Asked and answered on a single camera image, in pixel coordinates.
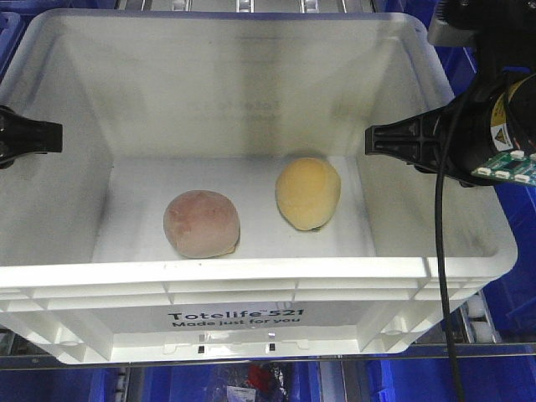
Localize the steel shelf rail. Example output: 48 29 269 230
1 343 535 370

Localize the white plastic tote box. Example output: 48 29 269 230
0 8 519 364

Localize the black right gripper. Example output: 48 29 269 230
364 75 506 187

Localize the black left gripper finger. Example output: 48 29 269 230
1 106 63 168

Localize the clear plastic bagged item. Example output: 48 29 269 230
224 363 289 402

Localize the white roller track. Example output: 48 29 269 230
459 291 502 344

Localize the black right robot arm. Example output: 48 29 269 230
365 71 535 187

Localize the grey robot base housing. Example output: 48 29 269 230
428 1 535 72

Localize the yellow plush fruit toy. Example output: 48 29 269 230
275 157 341 231

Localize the black cable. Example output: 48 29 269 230
434 95 466 402

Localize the blue bin below shelf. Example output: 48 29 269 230
0 362 536 402

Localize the pink plush fruit toy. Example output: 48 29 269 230
163 190 240 259

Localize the green circuit board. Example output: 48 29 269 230
472 150 535 187

